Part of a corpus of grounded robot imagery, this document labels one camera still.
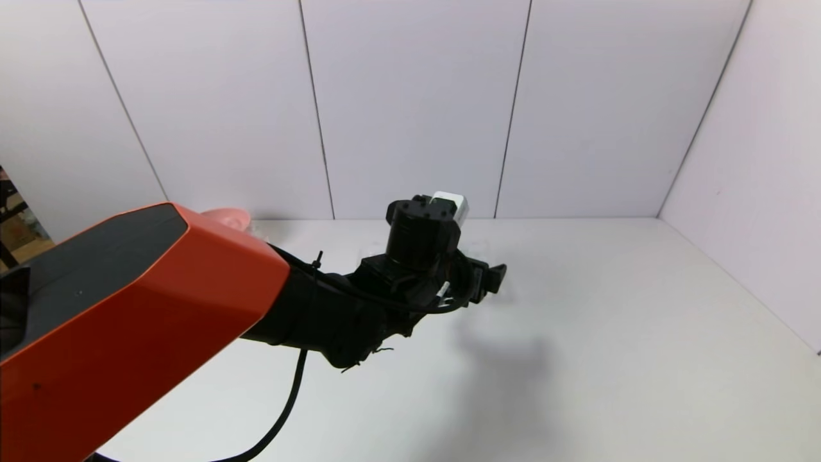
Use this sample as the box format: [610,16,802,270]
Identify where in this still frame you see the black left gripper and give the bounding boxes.
[451,249,507,308]

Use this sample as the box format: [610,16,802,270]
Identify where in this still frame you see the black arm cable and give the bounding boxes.
[210,348,310,462]

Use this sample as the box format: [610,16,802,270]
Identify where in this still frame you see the pink bowl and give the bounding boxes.
[198,206,252,233]

